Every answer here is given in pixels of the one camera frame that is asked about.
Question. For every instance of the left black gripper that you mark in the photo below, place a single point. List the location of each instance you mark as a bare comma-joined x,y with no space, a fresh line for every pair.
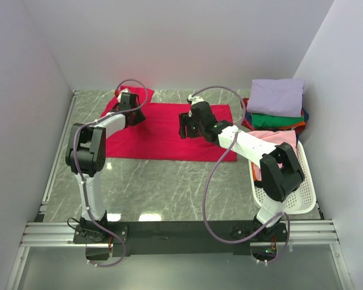
140,118

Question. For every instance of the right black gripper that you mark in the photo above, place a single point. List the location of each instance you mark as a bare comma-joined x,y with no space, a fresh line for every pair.
185,120

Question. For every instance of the crimson red t shirt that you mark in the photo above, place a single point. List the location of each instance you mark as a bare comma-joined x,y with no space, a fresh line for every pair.
157,138

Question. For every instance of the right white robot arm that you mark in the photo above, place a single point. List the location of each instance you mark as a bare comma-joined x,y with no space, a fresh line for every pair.
281,173

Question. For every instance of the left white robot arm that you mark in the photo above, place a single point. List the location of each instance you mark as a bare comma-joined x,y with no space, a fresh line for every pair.
86,156

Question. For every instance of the folded dark red t shirt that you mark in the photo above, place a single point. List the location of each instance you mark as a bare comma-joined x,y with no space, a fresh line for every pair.
245,121

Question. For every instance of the folded green t shirt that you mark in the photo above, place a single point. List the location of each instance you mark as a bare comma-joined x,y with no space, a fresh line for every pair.
270,121

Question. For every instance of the orange garment in basket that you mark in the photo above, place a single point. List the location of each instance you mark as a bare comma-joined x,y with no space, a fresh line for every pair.
256,172

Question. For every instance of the folded lavender t shirt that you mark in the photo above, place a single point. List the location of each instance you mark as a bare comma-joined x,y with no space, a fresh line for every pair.
280,98

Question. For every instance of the pink t shirt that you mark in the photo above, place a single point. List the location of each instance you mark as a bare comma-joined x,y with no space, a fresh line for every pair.
277,137

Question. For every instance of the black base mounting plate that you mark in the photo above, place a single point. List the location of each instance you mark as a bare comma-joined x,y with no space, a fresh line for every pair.
165,237

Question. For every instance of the white perforated laundry basket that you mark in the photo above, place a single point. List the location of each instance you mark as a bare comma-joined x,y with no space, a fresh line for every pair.
301,201

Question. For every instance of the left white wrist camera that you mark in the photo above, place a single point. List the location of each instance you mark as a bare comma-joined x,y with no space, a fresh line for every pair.
119,91

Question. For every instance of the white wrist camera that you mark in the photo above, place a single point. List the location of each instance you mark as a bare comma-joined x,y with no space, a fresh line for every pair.
194,99
119,91

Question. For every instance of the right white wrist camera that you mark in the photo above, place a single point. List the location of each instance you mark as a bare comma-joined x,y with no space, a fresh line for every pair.
194,99

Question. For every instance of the aluminium extrusion rail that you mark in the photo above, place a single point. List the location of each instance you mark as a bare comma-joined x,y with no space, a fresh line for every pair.
57,234

